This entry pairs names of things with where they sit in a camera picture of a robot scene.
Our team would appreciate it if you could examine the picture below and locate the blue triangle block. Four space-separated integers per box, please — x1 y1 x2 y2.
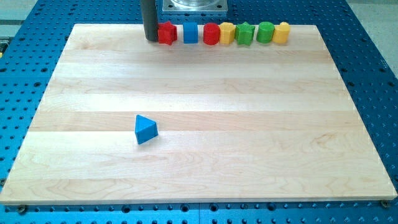
134 114 158 144

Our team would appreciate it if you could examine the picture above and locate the red star block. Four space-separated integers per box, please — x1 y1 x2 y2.
158 21 177 45

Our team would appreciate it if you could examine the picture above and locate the green star block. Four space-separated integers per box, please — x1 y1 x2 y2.
234 22 256 45

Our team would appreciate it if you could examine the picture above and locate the wooden board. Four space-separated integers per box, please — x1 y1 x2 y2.
1 24 397 205

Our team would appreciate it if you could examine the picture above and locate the red cylinder block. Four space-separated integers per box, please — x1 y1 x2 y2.
203 22 220 45

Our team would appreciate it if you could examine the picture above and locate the blue cube block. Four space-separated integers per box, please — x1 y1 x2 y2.
183 22 198 44

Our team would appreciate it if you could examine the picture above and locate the yellow hexagon block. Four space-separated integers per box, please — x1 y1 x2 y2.
219 22 236 45

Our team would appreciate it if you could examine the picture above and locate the green cylinder block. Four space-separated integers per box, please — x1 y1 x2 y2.
256 22 275 44

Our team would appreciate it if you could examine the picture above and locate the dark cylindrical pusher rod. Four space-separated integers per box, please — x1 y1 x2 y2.
139 0 158 42

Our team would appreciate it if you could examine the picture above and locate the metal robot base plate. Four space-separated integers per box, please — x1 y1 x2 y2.
162 0 228 12

